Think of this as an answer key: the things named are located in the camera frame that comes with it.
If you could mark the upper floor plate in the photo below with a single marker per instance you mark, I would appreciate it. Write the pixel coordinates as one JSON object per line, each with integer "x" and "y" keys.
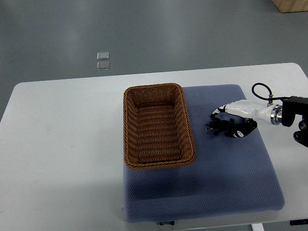
{"x": 103, "y": 55}

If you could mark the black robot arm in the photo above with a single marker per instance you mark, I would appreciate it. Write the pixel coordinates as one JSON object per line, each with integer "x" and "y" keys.
{"x": 291, "y": 107}

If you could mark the wooden box corner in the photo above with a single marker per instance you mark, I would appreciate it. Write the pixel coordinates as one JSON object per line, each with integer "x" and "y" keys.
{"x": 291, "y": 6}

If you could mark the brown wicker basket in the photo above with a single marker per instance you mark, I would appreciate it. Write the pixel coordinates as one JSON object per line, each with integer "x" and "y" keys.
{"x": 156, "y": 127}

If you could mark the blue foam cushion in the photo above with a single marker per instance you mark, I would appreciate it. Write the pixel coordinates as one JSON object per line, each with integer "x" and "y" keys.
{"x": 228, "y": 176}

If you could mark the black table bracket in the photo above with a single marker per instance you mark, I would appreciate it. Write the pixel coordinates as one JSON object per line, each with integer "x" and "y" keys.
{"x": 298, "y": 222}

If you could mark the dark toy crocodile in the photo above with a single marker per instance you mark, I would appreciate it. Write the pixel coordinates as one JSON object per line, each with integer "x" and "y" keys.
{"x": 228, "y": 127}

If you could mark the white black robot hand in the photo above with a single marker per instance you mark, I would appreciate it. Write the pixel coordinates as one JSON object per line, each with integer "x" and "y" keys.
{"x": 247, "y": 113}

